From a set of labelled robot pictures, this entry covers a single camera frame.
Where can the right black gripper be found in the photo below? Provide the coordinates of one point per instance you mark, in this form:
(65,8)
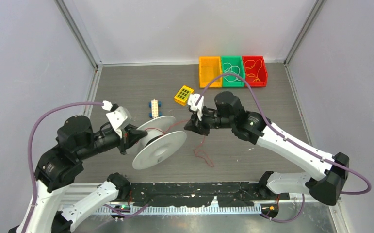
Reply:
(199,126)

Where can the left aluminium frame post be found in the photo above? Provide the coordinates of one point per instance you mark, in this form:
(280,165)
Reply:
(65,12)

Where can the yellow toy brick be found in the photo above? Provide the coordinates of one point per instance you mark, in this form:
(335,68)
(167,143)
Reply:
(183,94)

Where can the right aluminium frame post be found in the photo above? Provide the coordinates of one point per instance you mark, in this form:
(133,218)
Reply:
(314,12)

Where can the orange bin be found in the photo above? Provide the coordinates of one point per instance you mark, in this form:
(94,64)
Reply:
(209,67)

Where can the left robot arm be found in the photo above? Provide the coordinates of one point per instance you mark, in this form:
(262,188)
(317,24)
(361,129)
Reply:
(58,167)

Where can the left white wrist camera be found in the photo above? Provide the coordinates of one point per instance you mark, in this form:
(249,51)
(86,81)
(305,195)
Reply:
(119,117)

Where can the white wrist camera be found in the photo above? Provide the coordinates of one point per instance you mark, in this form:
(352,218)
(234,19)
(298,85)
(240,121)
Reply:
(196,104)
(119,117)

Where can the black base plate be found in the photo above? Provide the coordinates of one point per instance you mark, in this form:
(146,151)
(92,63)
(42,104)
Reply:
(201,194)

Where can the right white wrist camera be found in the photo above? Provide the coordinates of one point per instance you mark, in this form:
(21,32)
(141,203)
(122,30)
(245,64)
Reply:
(196,104)

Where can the green bin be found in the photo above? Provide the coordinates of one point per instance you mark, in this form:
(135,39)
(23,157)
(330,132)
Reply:
(232,64)

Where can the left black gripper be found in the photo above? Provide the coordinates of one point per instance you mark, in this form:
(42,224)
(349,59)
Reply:
(130,135)

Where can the slotted cable duct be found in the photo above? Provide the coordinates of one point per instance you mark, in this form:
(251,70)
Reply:
(210,210)

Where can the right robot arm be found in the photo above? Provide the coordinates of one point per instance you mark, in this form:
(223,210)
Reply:
(322,176)

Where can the aluminium frame post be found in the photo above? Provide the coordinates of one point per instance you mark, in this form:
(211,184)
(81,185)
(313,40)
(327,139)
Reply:
(314,12)
(65,12)

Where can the red bin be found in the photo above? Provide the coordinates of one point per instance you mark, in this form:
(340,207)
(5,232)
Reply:
(256,74)

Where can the grey cable spool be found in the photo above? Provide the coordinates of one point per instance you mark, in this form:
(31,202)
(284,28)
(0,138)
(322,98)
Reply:
(157,145)

